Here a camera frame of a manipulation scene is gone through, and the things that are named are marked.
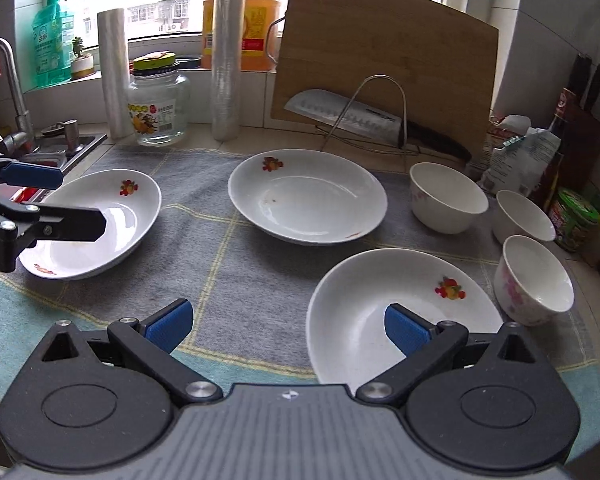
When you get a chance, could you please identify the green dish soap bottle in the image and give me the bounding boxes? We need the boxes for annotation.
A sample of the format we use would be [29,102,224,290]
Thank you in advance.
[32,0,76,88]

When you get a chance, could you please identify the glass jar with yellow lid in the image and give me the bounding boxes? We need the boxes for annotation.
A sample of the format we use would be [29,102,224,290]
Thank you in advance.
[126,51,192,147]

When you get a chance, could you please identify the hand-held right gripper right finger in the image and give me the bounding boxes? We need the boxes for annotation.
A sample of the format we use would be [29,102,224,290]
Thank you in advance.
[356,304,537,407]

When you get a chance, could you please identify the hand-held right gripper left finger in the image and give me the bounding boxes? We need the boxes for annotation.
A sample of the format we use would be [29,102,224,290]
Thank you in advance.
[40,298,223,407]

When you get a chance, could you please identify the dark sauce bottle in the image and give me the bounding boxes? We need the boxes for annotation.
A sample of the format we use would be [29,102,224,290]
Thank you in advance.
[542,87,581,211]

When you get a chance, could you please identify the white crumpled packet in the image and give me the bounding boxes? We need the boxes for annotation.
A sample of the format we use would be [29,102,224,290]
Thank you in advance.
[482,127,563,196]

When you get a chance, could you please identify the steel wire rack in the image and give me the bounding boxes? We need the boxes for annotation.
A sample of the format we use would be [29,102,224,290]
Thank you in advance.
[316,75,423,153]

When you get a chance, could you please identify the steel sink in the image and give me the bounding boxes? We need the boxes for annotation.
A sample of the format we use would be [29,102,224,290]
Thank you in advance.
[22,130,109,181]

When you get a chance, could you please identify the black-handled kitchen knife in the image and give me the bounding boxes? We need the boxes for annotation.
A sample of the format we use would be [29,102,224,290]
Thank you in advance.
[284,89,473,163]

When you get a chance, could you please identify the short plastic bag roll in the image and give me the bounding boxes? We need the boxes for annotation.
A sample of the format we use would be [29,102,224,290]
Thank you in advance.
[97,8,135,140]

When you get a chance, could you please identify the steel soap dispenser pump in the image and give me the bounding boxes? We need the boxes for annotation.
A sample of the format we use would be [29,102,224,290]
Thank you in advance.
[62,119,86,153]

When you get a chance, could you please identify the white floral bowl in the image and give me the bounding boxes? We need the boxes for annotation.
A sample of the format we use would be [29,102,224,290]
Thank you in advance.
[492,190,557,245]
[410,162,489,235]
[494,235,575,327]

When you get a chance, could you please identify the red and white carton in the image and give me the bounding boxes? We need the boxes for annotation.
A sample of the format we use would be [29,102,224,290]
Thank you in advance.
[480,115,531,161]

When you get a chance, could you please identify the white floral plate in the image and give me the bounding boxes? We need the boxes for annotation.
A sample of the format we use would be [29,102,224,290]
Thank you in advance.
[306,248,504,386]
[19,169,162,281]
[228,149,388,246]

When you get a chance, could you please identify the grey checked towel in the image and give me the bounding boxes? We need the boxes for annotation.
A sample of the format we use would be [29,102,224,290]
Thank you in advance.
[0,145,600,441]

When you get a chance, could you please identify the small potted plant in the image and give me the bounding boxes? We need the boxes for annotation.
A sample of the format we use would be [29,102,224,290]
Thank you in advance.
[70,36,97,80]

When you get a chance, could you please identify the wooden cutting board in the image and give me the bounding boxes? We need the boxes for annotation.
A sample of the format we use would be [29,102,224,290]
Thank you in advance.
[271,0,500,166]

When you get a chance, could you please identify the orange cooking oil bottle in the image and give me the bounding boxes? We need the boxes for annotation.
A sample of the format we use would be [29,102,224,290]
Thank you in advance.
[202,0,282,72]

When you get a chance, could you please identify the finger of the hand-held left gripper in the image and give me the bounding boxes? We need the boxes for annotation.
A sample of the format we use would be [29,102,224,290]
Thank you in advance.
[0,187,108,252]
[0,152,64,190]

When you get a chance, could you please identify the green-lidded jar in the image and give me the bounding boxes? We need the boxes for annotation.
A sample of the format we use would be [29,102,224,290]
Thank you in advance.
[549,187,600,253]

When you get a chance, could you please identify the knife block with knives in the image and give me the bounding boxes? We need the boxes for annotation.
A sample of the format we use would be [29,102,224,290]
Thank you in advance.
[562,52,600,196]

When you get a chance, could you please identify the steel faucet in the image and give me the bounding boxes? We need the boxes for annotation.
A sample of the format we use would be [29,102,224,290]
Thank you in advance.
[0,37,36,153]

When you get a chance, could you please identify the tall plastic wrap roll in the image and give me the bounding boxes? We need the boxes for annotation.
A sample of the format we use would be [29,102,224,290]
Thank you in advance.
[211,0,244,142]

